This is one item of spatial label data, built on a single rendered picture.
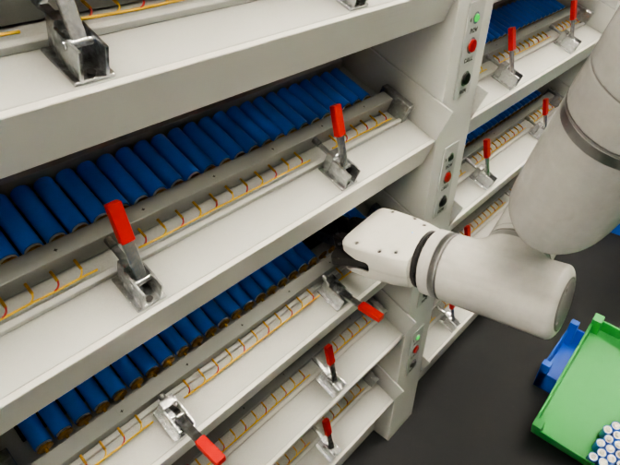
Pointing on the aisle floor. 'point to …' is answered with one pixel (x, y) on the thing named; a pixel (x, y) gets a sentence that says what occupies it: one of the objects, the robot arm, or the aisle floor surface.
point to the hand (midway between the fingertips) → (333, 229)
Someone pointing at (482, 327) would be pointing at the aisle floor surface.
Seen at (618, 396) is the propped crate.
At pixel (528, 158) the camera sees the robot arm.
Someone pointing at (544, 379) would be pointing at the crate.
